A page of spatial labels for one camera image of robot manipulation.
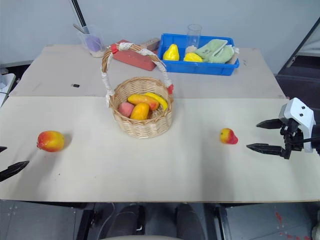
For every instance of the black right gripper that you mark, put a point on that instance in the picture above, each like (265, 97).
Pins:
(292, 136)

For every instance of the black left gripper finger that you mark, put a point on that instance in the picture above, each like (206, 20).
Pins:
(13, 168)
(2, 149)

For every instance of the yellow lemon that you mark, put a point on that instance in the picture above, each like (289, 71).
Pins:
(193, 57)

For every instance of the small red yellow peach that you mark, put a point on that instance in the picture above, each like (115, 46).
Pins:
(227, 136)

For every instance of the red yellow mango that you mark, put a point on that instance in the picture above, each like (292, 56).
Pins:
(50, 141)

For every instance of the white box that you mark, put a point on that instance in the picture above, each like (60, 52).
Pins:
(5, 86)

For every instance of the black table leg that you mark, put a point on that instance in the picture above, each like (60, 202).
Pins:
(223, 222)
(86, 222)

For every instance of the green fabric pouch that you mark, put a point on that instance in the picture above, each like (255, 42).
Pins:
(208, 49)
(222, 55)

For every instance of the blue plastic bin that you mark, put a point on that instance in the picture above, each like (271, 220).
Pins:
(200, 68)

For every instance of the small black clip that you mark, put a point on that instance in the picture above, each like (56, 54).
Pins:
(75, 85)

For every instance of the black stand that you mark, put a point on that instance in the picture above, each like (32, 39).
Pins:
(303, 40)

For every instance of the yellow banana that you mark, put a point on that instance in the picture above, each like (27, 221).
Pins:
(162, 101)

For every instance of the clear plastic cup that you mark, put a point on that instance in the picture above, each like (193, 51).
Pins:
(194, 35)

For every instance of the pink peach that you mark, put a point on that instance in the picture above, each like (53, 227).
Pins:
(125, 109)

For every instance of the yellow pear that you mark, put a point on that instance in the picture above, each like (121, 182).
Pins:
(171, 53)

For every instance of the plain orange mango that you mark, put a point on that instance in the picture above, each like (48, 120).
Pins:
(140, 112)

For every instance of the orange mango with red blush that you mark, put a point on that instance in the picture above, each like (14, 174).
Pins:
(142, 99)

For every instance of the clear cup with purple sand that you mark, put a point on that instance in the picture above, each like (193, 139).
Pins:
(93, 43)

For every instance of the brown brick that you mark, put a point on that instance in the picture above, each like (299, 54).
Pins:
(152, 43)

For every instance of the black pole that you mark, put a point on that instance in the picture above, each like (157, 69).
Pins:
(79, 15)

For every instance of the red brick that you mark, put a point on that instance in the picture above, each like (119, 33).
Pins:
(132, 58)

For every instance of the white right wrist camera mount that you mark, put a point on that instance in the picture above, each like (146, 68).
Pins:
(301, 112)

